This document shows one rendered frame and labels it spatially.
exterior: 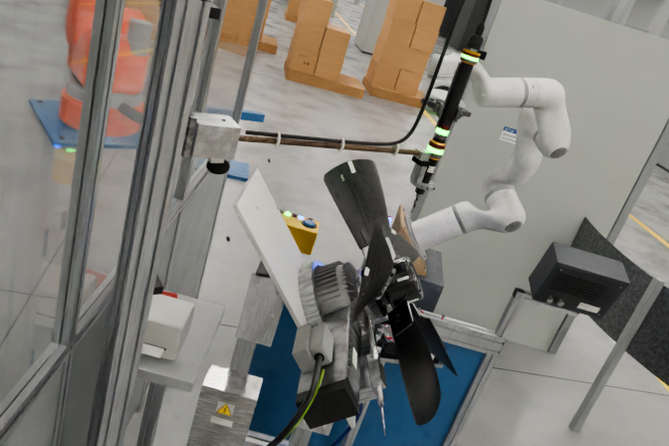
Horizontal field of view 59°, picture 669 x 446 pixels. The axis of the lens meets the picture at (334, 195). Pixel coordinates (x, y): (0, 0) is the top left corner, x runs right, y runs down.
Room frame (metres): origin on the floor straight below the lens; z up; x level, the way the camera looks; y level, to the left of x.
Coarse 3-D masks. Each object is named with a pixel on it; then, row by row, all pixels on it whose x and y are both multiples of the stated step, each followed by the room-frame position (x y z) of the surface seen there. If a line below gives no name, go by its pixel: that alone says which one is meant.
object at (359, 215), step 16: (352, 160) 1.53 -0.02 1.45; (368, 160) 1.59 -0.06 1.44; (336, 176) 1.46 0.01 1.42; (352, 176) 1.50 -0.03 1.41; (368, 176) 1.54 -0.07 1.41; (336, 192) 1.43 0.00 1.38; (352, 192) 1.47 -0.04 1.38; (368, 192) 1.50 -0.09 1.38; (352, 208) 1.45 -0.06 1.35; (368, 208) 1.48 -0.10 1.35; (384, 208) 1.52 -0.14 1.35; (352, 224) 1.43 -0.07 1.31; (368, 224) 1.45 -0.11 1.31; (384, 224) 1.49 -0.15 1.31; (368, 240) 1.43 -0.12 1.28
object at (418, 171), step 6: (420, 150) 1.48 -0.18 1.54; (414, 156) 1.49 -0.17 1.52; (420, 156) 1.47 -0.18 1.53; (426, 156) 1.48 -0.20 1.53; (420, 162) 1.47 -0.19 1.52; (426, 162) 1.47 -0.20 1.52; (414, 168) 1.49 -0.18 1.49; (420, 168) 1.48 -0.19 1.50; (426, 168) 1.49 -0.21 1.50; (414, 174) 1.49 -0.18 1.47; (420, 174) 1.48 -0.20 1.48; (414, 180) 1.48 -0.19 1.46; (420, 180) 1.48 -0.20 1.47; (420, 186) 1.48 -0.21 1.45; (426, 186) 1.48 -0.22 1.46; (432, 186) 1.49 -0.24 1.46
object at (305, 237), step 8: (288, 216) 1.87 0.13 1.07; (288, 224) 1.81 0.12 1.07; (296, 224) 1.83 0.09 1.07; (304, 224) 1.84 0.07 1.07; (296, 232) 1.81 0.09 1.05; (304, 232) 1.81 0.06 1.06; (312, 232) 1.81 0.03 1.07; (296, 240) 1.81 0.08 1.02; (304, 240) 1.81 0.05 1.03; (312, 240) 1.81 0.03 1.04; (304, 248) 1.81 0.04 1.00; (312, 248) 1.81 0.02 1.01
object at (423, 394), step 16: (400, 336) 1.32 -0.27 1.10; (416, 336) 1.27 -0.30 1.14; (400, 352) 1.30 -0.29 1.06; (416, 352) 1.25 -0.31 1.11; (400, 368) 1.28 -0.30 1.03; (416, 368) 1.23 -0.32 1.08; (432, 368) 1.16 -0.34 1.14; (416, 384) 1.22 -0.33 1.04; (432, 384) 1.15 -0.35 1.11; (416, 400) 1.21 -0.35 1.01; (432, 400) 1.14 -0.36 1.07; (416, 416) 1.20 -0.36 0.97; (432, 416) 1.13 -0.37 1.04
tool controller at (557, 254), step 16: (544, 256) 1.94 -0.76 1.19; (560, 256) 1.86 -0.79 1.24; (576, 256) 1.89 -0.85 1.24; (592, 256) 1.92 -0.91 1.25; (544, 272) 1.88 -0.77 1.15; (560, 272) 1.83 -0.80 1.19; (576, 272) 1.83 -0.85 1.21; (592, 272) 1.84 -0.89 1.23; (608, 272) 1.86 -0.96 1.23; (624, 272) 1.89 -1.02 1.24; (544, 288) 1.86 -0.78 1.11; (560, 288) 1.85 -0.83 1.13; (576, 288) 1.85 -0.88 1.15; (592, 288) 1.85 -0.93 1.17; (608, 288) 1.84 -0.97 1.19; (624, 288) 1.85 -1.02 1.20; (560, 304) 1.85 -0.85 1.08; (576, 304) 1.87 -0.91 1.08; (592, 304) 1.87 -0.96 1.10; (608, 304) 1.86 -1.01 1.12
